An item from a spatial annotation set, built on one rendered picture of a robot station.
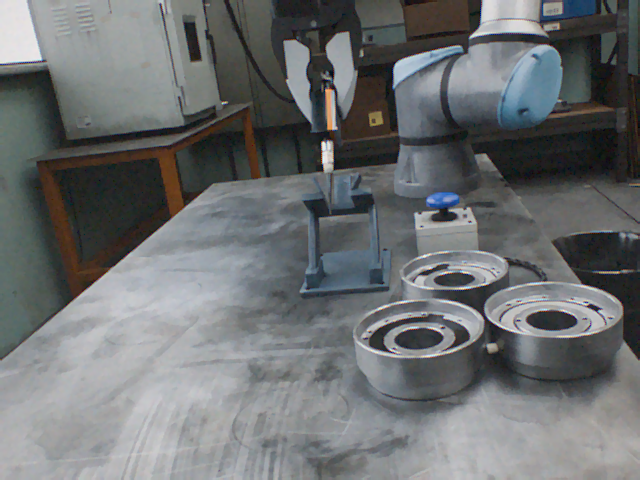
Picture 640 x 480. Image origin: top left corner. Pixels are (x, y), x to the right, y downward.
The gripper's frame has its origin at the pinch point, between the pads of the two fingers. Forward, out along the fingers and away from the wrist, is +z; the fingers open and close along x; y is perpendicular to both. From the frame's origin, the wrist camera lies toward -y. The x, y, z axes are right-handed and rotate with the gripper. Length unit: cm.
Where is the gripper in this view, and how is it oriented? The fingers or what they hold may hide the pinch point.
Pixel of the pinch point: (325, 110)
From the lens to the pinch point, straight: 69.6
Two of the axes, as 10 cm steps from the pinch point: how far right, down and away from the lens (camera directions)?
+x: -9.8, 0.9, 1.7
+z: 1.3, 9.5, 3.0
